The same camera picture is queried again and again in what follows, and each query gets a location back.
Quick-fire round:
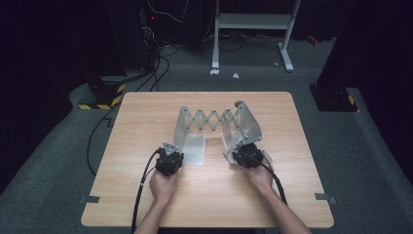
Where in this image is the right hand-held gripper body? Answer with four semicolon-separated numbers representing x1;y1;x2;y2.
232;136;265;170

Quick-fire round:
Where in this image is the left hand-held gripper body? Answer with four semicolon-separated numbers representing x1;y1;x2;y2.
155;141;183;177

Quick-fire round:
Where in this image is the grey expandable metal book stand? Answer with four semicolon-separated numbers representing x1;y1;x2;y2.
173;100;263;167

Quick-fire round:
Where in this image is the person's left hand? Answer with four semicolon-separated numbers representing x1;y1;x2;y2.
149;169;178;205

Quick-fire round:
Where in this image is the person's right hand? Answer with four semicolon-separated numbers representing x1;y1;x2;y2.
244;163;276;197

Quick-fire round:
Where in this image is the grey tape strip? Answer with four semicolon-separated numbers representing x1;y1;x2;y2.
315;192;337;205
80;195;101;205

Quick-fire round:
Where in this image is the black yellow striped stand base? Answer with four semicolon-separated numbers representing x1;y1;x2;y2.
77;76;127;111
309;84;360;113

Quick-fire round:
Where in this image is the black equipment rack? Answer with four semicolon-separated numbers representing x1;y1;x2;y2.
103;0;158;73

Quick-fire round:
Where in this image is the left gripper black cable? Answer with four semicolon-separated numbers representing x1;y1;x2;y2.
131;147;163;234

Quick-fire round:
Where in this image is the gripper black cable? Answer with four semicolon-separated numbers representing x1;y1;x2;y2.
261;161;288;207
131;147;163;234

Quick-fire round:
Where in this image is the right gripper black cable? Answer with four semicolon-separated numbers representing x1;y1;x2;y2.
261;161;288;207

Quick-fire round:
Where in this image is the black floor cable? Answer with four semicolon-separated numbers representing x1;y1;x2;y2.
86;45;179;177

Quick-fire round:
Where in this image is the white metal stand frame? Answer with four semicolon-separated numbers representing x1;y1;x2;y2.
211;0;302;73

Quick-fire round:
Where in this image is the white hanging cable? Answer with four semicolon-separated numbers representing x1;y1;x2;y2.
145;0;191;24

